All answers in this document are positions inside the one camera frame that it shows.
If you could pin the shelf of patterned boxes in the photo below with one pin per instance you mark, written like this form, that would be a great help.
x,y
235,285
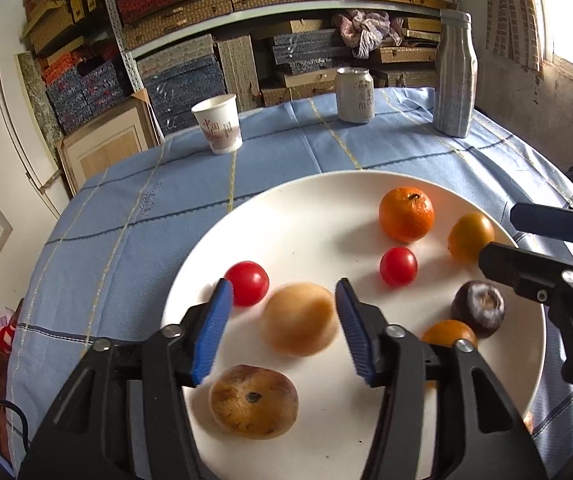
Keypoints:
x,y
176,20

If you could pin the silver metal bottle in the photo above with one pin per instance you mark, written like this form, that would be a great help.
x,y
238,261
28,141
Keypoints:
x,y
454,75

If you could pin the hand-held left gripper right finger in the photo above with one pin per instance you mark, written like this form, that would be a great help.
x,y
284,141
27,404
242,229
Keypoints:
x,y
354,330

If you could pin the bamboo blind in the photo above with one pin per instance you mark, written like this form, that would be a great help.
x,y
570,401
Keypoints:
x,y
511,15

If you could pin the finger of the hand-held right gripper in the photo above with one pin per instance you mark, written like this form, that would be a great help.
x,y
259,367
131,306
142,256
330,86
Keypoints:
x,y
526,265
546,220

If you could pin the tan round fruit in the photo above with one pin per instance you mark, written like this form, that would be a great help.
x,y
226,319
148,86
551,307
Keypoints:
x,y
299,320
253,401

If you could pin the white drink can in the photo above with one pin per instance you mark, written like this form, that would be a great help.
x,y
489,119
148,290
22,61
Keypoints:
x,y
355,95

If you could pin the white plate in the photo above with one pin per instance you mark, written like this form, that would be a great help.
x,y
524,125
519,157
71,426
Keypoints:
x,y
316,220

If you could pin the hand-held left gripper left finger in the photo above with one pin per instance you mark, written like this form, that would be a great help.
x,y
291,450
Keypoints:
x,y
211,330

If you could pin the stack of blue patterned boxes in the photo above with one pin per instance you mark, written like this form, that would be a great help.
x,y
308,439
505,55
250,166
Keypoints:
x,y
181,85

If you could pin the smooth yellow-orange citrus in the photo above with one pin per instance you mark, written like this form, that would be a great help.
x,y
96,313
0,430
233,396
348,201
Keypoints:
x,y
470,237
449,335

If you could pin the white leaning boards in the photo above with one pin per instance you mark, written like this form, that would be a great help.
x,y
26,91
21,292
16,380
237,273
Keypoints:
x,y
16,125

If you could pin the red cherry tomato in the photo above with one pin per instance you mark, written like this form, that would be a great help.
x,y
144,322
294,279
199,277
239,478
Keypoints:
x,y
249,283
398,266

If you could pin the white metal shelf rack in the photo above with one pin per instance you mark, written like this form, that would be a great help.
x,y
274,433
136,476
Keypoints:
x,y
276,16

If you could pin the wooden framed panel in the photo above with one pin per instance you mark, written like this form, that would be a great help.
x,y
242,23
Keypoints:
x,y
106,145

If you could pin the orange tangerine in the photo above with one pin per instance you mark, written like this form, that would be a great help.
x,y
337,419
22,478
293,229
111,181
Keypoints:
x,y
406,213

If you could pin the crumpled pink white cloth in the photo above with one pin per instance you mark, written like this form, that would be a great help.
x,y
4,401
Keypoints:
x,y
366,30

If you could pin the red cloth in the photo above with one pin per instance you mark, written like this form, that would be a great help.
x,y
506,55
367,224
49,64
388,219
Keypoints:
x,y
1,332

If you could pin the marble slab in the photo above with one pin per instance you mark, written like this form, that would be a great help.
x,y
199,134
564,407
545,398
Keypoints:
x,y
36,100

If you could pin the dark purple passion fruit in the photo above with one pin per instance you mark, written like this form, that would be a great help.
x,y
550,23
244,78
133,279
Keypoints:
x,y
477,308

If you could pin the printed paper cup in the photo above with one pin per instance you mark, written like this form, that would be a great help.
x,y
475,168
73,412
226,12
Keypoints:
x,y
219,125

